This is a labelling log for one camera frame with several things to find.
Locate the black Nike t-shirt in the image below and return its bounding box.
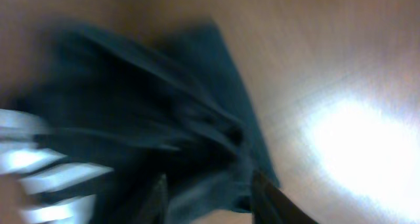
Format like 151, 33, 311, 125
1, 23, 280, 224

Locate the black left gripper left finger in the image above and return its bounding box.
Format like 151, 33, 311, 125
131, 174, 169, 224

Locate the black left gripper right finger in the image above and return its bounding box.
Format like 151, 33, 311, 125
251, 171, 318, 224

